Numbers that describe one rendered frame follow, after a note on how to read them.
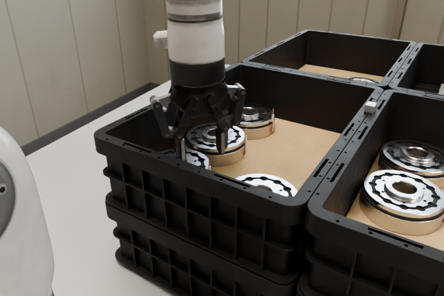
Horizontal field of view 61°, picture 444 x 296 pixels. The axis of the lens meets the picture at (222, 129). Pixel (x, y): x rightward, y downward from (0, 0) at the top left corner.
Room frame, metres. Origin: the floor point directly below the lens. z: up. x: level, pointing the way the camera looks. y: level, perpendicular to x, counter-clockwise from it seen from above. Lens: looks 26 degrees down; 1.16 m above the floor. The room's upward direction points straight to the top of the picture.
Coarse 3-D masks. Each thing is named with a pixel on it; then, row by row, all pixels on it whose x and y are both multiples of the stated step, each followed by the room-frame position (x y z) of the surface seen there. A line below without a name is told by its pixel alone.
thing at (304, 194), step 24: (288, 72) 0.71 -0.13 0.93; (120, 120) 0.49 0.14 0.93; (360, 120) 0.49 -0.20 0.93; (96, 144) 0.44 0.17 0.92; (120, 144) 0.42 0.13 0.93; (336, 144) 0.42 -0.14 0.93; (144, 168) 0.39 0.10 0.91; (168, 168) 0.37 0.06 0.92; (192, 168) 0.36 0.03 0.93; (216, 192) 0.34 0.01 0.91; (240, 192) 0.32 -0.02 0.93; (264, 192) 0.32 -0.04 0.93; (312, 192) 0.32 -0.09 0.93; (264, 216) 0.31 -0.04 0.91; (288, 216) 0.29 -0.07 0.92
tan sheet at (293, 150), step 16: (288, 128) 0.67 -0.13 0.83; (304, 128) 0.67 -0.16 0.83; (256, 144) 0.60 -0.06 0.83; (272, 144) 0.60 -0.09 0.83; (288, 144) 0.60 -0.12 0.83; (304, 144) 0.60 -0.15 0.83; (320, 144) 0.60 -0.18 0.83; (240, 160) 0.55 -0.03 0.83; (256, 160) 0.55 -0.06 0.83; (272, 160) 0.55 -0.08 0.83; (288, 160) 0.55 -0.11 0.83; (304, 160) 0.55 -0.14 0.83; (320, 160) 0.55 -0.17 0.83; (288, 176) 0.50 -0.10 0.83; (304, 176) 0.50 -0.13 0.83
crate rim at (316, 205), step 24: (384, 96) 0.58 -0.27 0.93; (408, 96) 0.59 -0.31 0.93; (432, 96) 0.58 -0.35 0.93; (360, 144) 0.42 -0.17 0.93; (336, 168) 0.36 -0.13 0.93; (312, 216) 0.28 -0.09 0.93; (336, 216) 0.28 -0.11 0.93; (336, 240) 0.27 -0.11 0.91; (360, 240) 0.26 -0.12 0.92; (384, 240) 0.25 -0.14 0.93; (408, 240) 0.25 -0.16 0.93; (408, 264) 0.23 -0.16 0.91; (432, 264) 0.23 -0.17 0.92
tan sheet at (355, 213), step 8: (384, 144) 0.60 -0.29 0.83; (376, 160) 0.55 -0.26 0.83; (376, 168) 0.52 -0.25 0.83; (352, 208) 0.42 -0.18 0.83; (360, 208) 0.42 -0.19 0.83; (352, 216) 0.40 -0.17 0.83; (360, 216) 0.40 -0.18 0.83; (368, 224) 0.38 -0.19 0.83; (376, 224) 0.38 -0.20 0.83; (392, 232) 0.37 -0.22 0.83; (440, 232) 0.37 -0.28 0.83; (416, 240) 0.35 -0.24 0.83; (424, 240) 0.35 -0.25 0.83; (432, 240) 0.35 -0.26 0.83; (440, 240) 0.35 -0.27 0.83; (440, 248) 0.34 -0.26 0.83
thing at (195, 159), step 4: (160, 152) 0.52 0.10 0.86; (164, 152) 0.52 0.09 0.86; (168, 152) 0.52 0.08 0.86; (172, 152) 0.52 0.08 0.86; (188, 152) 0.52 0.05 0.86; (192, 152) 0.52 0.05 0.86; (196, 152) 0.52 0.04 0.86; (192, 156) 0.51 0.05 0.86; (196, 156) 0.51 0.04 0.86; (200, 156) 0.51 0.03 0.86; (204, 156) 0.51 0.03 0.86; (192, 160) 0.49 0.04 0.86; (196, 160) 0.49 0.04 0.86; (200, 160) 0.50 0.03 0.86; (204, 160) 0.50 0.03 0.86; (196, 164) 0.48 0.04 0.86; (200, 164) 0.48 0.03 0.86; (204, 164) 0.48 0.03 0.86; (208, 164) 0.48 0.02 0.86
